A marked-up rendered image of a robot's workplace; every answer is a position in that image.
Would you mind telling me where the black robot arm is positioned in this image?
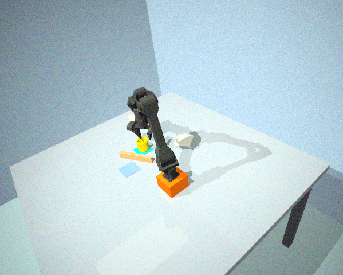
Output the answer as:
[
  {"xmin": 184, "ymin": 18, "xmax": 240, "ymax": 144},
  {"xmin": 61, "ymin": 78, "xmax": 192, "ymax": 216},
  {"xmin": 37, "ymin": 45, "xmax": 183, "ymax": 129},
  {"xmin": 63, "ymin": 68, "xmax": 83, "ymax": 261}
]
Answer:
[{"xmin": 127, "ymin": 87, "xmax": 180, "ymax": 182}]

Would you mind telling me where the yellow cup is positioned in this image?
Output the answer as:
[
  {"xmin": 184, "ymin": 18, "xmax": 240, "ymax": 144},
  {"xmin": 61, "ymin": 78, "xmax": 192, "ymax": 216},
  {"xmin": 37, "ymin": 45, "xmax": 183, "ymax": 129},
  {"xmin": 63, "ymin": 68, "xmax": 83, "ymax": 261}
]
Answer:
[{"xmin": 136, "ymin": 137, "xmax": 149, "ymax": 152}]

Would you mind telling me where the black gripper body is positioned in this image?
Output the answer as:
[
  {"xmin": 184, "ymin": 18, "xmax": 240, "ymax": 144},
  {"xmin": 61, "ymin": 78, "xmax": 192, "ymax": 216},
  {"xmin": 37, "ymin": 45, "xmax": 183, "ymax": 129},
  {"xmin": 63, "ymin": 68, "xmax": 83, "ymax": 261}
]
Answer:
[{"xmin": 126, "ymin": 116, "xmax": 152, "ymax": 133}]

